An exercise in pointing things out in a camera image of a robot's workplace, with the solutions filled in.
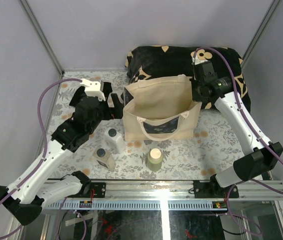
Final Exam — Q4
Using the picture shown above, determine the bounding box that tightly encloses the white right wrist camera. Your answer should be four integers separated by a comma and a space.
190, 49, 213, 65

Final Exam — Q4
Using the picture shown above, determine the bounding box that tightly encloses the green bottle cream cap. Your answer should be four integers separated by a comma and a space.
146, 148, 164, 172

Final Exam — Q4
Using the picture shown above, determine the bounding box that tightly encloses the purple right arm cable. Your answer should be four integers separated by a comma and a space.
193, 47, 283, 238

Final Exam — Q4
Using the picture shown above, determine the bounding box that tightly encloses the floral table cloth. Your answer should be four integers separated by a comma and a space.
37, 70, 257, 180

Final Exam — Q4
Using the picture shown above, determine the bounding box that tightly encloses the beige canvas tote bag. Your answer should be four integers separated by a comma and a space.
122, 74, 202, 142

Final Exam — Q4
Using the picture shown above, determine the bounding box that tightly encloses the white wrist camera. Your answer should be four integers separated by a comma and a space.
80, 78, 106, 102
190, 49, 213, 65

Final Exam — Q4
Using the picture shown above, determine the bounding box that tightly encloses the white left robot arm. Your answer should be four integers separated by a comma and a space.
0, 78, 123, 226

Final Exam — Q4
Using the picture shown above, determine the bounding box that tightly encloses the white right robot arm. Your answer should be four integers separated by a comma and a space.
190, 60, 283, 197

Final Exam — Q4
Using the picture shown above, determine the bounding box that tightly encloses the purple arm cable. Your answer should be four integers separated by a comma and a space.
0, 78, 87, 240
193, 47, 283, 238

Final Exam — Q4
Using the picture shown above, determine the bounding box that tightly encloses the clear beige bottle black cap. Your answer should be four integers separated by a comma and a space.
93, 148, 116, 172

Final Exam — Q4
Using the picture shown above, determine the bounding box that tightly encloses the black floral plush pillow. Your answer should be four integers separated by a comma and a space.
125, 45, 251, 112

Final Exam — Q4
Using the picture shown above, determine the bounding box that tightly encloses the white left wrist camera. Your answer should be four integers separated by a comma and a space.
80, 78, 106, 102

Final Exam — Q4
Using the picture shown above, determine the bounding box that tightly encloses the white bottle black cap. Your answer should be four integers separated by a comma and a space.
104, 128, 126, 154

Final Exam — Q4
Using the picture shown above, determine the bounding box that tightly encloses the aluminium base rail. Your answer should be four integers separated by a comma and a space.
42, 179, 283, 212

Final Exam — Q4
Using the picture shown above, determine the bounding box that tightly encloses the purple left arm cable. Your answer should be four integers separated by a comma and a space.
0, 78, 87, 240

